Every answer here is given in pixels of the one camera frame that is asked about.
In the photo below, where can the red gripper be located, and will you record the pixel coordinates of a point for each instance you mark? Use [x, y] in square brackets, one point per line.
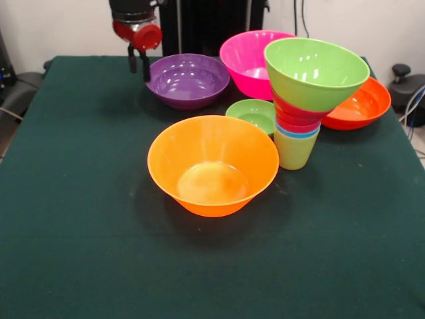
[146, 36]

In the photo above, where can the purple bowl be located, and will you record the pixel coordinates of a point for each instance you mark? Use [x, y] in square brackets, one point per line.
[189, 81]

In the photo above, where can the blue cup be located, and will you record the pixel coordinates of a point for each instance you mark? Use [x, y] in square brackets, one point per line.
[282, 130]

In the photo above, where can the small red bowl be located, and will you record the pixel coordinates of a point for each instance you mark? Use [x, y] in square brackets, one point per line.
[292, 111]

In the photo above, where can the red cup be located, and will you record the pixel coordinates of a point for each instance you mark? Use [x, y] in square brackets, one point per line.
[295, 127]

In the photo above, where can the large green bowl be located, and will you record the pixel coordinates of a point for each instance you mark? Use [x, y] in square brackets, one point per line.
[315, 89]

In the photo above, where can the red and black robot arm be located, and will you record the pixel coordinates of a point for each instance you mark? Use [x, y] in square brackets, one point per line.
[133, 10]

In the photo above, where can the black table clamp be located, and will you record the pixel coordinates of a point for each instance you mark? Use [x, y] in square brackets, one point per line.
[48, 64]

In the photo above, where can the pink bowl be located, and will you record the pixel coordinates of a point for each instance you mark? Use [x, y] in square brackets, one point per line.
[245, 60]

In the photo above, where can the large orange bowl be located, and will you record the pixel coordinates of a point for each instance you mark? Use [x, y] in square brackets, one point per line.
[212, 156]

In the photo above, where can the small green bowl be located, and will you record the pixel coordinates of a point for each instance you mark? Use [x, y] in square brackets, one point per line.
[252, 114]

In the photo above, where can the black electronics box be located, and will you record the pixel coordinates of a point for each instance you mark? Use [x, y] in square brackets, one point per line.
[6, 73]

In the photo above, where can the dark green tablecloth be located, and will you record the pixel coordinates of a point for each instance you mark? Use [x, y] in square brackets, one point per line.
[99, 259]

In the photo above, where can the red-orange bowl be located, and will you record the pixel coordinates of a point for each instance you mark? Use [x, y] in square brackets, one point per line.
[362, 109]

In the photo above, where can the black equipment with knob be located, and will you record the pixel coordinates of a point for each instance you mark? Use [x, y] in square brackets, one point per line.
[410, 91]

